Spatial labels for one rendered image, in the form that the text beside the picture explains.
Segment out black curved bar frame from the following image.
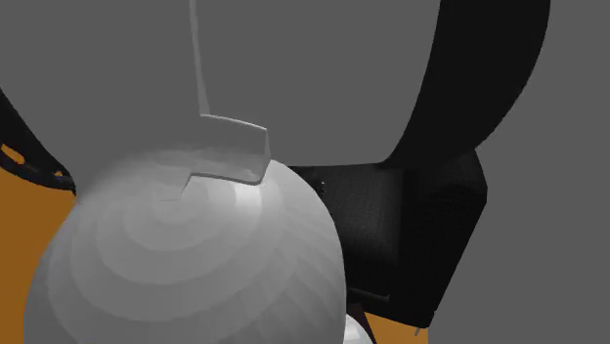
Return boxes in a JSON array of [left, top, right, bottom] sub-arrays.
[[0, 88, 77, 195]]

